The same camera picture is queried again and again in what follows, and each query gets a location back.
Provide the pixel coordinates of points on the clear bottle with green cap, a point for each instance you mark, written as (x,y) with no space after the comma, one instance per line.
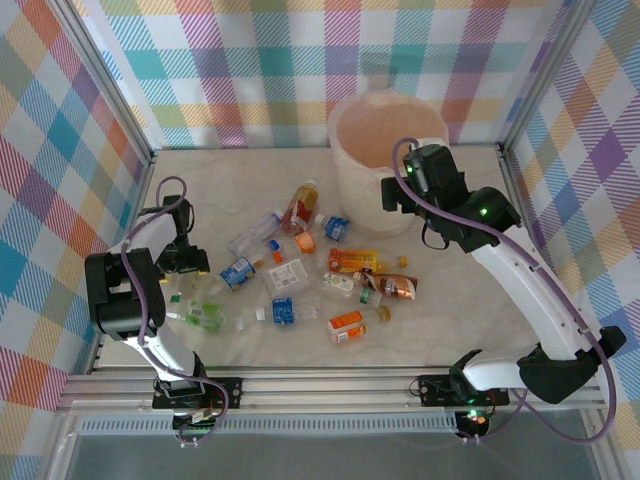
(175,298)

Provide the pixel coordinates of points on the blue yellow label bottle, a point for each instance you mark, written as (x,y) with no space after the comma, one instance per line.
(236,274)

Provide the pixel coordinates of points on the clear bottle bright green label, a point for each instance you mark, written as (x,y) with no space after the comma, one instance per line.
(202,316)

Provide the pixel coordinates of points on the small blue label bottle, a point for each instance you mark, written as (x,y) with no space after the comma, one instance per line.
(336,228)

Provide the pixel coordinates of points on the clear bottle with blue cap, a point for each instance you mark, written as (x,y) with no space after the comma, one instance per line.
(274,244)

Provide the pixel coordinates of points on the small orange bottle cap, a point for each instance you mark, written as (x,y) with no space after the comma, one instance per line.
(277,257)

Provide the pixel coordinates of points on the orange snack packet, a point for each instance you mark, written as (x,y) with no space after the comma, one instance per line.
(352,260)

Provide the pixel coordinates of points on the tea bottle with red label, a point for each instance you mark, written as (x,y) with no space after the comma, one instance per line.
(300,207)

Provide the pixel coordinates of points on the blue label water bottle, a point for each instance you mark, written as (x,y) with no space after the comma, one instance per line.
(282,310)

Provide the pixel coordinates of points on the small clear bottle green label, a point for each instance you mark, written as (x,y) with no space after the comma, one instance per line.
(370,297)

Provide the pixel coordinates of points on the clear bottle white green label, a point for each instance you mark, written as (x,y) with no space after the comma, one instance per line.
(336,283)

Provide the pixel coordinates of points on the orange label bottle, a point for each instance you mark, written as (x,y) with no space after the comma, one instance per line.
(347,326)

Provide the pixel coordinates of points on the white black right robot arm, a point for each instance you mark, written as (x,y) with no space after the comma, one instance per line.
(525,290)

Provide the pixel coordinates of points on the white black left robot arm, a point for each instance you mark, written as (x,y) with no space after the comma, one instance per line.
(125,300)

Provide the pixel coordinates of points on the white bin with pink liner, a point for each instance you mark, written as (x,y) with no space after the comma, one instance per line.
(360,200)

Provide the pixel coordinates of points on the small control board with lights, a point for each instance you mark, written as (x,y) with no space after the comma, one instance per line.
(475,419)

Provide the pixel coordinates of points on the aluminium side rail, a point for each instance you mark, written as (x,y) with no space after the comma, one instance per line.
(506,165)
(144,187)

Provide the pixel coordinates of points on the aluminium frame post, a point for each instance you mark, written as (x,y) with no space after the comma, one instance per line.
(545,75)
(110,80)

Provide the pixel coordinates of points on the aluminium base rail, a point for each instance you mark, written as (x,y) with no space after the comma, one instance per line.
(325,392)

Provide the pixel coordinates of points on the aluminium frame leg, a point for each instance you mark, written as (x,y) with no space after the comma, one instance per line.
(600,465)
(62,450)

